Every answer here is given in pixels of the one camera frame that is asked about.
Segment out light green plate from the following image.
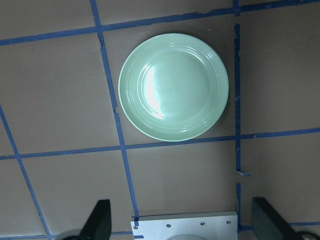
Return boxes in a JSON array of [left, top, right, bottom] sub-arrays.
[[118, 33, 229, 142]]

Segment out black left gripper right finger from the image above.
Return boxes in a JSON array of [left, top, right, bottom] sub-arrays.
[[251, 197, 297, 240]]

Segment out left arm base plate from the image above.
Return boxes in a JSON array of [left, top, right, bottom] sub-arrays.
[[130, 211, 238, 240]]

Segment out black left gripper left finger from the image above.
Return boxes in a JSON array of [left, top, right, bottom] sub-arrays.
[[78, 199, 111, 240]]

